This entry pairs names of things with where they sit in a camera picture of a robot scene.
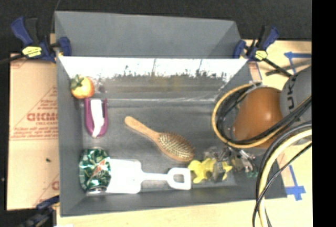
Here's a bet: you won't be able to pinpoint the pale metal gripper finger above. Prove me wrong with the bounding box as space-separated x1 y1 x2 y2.
203 146 228 160
211 161 228 183

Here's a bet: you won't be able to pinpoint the yellow toy figure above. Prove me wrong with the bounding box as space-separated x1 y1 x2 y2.
187 157 234 185

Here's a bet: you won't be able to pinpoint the wooden hairbrush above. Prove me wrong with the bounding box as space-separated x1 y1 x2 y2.
123 115 196 163

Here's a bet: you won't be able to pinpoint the white plastic toy shovel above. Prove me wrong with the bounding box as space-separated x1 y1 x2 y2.
104 158 193 194

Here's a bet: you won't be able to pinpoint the crushed green drink can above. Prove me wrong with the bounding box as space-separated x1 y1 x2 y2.
78 147 112 194

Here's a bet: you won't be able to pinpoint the grey metal bin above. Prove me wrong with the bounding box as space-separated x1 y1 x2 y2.
54 10 287 218

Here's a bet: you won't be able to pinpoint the orange toy fruit, green leaves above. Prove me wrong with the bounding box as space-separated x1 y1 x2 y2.
69 74 95 100

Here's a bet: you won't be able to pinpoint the brown cardboard board, red print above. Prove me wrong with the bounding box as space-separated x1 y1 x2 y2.
6 52 61 211

